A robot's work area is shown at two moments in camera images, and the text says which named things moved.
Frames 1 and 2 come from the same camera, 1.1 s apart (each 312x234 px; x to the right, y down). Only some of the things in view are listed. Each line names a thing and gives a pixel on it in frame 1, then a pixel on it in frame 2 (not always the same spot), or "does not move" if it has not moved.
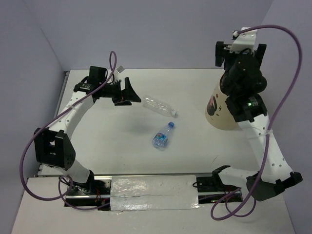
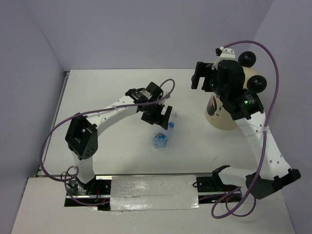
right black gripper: (220, 55) -> (202, 69)
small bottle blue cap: (161, 139) does not move
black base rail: (209, 188) does not move
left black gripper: (126, 100) -> (160, 120)
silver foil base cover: (132, 193) does not move
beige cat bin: (218, 112) does not move
